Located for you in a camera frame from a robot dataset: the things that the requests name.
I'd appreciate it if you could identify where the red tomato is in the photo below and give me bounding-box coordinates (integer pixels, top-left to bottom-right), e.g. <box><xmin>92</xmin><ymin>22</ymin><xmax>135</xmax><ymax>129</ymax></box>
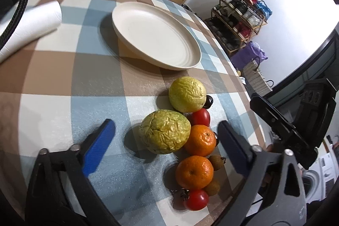
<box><xmin>190</xmin><ymin>108</ymin><xmax>210</xmax><ymax>127</ymax></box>
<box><xmin>183</xmin><ymin>189</ymin><xmax>209</xmax><ymax>211</ymax></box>

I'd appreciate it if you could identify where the washing machine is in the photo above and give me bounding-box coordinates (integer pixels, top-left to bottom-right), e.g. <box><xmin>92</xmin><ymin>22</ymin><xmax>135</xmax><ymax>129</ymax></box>
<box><xmin>302</xmin><ymin>153</ymin><xmax>338</xmax><ymax>204</ymax></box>

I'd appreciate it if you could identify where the white paper towel roll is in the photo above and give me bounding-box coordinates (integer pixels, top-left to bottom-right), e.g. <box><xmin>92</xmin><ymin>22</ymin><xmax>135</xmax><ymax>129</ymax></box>
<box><xmin>1</xmin><ymin>1</ymin><xmax>62</xmax><ymax>62</ymax></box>

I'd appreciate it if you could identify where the cream round plate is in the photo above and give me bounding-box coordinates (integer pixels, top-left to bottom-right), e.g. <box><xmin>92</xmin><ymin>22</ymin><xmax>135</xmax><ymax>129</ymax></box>
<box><xmin>111</xmin><ymin>2</ymin><xmax>202</xmax><ymax>71</ymax></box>

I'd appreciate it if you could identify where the upper dark plum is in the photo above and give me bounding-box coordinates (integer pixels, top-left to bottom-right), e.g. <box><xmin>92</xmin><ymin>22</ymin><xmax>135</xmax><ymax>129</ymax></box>
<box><xmin>203</xmin><ymin>95</ymin><xmax>214</xmax><ymax>110</ymax></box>

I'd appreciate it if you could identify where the wooden shoe rack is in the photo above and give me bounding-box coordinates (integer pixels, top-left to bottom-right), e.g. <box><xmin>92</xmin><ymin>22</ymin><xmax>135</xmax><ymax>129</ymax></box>
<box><xmin>204</xmin><ymin>0</ymin><xmax>272</xmax><ymax>56</ymax></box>

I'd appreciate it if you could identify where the green wrinkled passion fruit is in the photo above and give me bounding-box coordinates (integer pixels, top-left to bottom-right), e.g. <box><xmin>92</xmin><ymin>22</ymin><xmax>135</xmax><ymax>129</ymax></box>
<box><xmin>139</xmin><ymin>110</ymin><xmax>191</xmax><ymax>154</ymax></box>

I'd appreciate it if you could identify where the yellow wrinkled passion fruit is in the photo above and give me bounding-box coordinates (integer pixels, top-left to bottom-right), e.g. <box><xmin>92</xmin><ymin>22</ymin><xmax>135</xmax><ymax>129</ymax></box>
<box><xmin>168</xmin><ymin>76</ymin><xmax>207</xmax><ymax>113</ymax></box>

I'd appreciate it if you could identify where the brown longan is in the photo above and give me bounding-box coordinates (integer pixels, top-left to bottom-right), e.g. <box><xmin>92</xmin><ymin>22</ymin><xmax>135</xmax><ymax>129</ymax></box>
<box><xmin>208</xmin><ymin>155</ymin><xmax>226</xmax><ymax>171</ymax></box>
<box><xmin>203</xmin><ymin>179</ymin><xmax>221</xmax><ymax>197</ymax></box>

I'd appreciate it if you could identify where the woven laundry basket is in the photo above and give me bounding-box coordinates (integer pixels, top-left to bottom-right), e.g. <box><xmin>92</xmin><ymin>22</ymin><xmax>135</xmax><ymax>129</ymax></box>
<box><xmin>242</xmin><ymin>57</ymin><xmax>274</xmax><ymax>96</ymax></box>

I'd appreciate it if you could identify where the checkered tablecloth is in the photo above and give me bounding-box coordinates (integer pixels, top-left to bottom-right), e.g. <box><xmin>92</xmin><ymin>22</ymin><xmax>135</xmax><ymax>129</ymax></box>
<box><xmin>1</xmin><ymin>0</ymin><xmax>265</xmax><ymax>225</ymax></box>

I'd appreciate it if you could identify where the purple bag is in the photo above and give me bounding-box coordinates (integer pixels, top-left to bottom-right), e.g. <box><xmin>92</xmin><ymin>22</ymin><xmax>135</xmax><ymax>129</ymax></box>
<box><xmin>230</xmin><ymin>41</ymin><xmax>268</xmax><ymax>70</ymax></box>

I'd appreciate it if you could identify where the dark plum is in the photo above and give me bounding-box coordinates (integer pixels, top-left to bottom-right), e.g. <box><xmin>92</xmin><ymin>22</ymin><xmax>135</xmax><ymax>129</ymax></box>
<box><xmin>213</xmin><ymin>132</ymin><xmax>220</xmax><ymax>147</ymax></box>
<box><xmin>203</xmin><ymin>95</ymin><xmax>214</xmax><ymax>110</ymax></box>

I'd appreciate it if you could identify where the lower dark plum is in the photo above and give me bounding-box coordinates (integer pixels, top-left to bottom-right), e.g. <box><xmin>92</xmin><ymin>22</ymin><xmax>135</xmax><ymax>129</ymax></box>
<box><xmin>213</xmin><ymin>132</ymin><xmax>220</xmax><ymax>147</ymax></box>

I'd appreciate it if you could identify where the orange tangerine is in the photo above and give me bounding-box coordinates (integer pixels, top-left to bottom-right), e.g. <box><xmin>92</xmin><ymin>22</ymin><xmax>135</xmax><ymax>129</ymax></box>
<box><xmin>184</xmin><ymin>125</ymin><xmax>217</xmax><ymax>157</ymax></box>
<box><xmin>175</xmin><ymin>155</ymin><xmax>214</xmax><ymax>190</ymax></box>

